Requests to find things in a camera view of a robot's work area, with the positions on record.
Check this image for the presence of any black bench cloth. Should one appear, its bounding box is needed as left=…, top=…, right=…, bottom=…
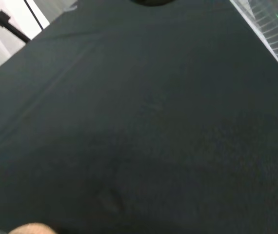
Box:
left=0, top=0, right=278, bottom=234

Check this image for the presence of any person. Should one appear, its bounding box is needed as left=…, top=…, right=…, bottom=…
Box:
left=8, top=222, right=57, bottom=234

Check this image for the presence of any black tripod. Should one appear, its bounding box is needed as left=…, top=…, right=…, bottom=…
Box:
left=0, top=4, right=31, bottom=43

